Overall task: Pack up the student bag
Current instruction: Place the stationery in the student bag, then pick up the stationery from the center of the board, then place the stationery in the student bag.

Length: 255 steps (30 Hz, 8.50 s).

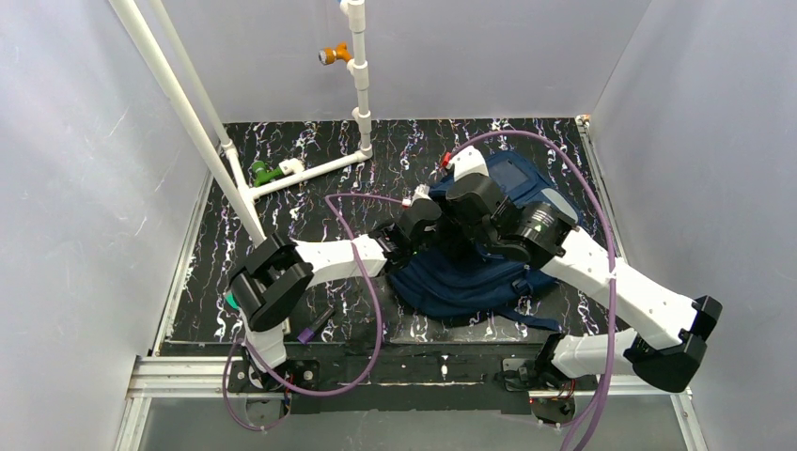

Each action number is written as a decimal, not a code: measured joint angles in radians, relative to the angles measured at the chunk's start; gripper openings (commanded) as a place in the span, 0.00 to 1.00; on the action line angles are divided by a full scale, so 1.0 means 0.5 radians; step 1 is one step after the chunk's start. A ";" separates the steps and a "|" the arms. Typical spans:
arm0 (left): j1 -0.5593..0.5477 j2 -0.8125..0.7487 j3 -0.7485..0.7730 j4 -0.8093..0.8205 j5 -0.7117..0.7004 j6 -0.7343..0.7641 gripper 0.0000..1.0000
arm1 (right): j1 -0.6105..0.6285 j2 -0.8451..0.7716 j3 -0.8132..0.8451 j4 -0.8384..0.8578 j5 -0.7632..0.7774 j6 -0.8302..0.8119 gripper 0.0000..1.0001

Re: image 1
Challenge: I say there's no navy blue student backpack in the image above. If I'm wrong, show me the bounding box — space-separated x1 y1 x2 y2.
387 151 582 333

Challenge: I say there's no purple black marker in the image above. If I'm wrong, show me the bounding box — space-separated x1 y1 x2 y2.
297 306 336 345

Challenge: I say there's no teal green eraser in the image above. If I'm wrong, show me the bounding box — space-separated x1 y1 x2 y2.
225 292 240 310

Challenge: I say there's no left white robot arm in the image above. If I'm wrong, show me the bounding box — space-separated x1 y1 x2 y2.
227 198 443 371

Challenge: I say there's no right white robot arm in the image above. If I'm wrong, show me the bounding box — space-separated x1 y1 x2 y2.
444 173 723 393

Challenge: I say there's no green pipe valve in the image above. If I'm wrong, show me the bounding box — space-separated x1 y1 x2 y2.
251 161 285 187

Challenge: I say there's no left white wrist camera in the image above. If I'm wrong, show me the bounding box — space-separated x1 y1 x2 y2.
401 184 438 210

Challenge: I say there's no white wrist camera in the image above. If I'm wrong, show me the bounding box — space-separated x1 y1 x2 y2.
440 146 490 183
401 184 438 210

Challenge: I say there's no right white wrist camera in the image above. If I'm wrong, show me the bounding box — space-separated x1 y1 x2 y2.
440 146 490 183

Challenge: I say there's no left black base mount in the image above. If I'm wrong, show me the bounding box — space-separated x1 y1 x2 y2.
227 357 320 394

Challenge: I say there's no white PVC pipe frame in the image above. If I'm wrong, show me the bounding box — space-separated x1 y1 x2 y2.
108 0 375 247

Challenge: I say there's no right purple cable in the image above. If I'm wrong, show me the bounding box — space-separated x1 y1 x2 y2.
447 129 618 451

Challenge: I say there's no aluminium rail frame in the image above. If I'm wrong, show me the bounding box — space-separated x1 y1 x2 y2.
115 115 708 451

